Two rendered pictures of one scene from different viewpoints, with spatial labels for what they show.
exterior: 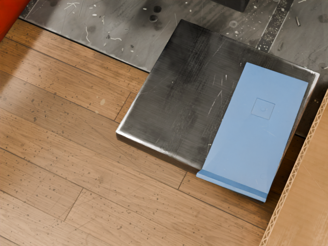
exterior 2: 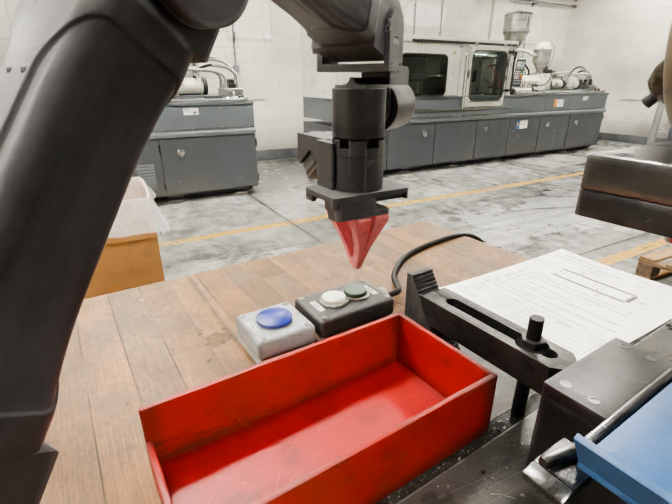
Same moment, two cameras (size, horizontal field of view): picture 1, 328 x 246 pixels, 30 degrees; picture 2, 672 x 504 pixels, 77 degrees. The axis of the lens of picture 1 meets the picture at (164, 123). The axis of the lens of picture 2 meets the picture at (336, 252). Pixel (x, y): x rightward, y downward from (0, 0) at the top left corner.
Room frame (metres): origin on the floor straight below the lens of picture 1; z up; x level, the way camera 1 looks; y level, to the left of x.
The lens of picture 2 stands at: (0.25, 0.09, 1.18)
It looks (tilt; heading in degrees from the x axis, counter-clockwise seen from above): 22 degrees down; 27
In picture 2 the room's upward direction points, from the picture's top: straight up
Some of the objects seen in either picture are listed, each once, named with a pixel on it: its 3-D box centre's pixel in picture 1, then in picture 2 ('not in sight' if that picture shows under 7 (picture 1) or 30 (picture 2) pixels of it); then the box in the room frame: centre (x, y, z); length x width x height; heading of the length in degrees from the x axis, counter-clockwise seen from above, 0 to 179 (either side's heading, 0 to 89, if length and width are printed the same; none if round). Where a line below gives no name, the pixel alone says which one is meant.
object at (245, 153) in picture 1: (255, 127); not in sight; (0.26, -0.09, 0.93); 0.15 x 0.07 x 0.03; 154
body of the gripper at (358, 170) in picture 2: not in sight; (357, 170); (0.68, 0.28, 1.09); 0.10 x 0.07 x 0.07; 148
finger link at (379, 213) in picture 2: not in sight; (347, 232); (0.67, 0.29, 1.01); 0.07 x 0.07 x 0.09; 58
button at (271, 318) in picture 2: not in sight; (274, 321); (0.58, 0.34, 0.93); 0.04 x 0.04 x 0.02
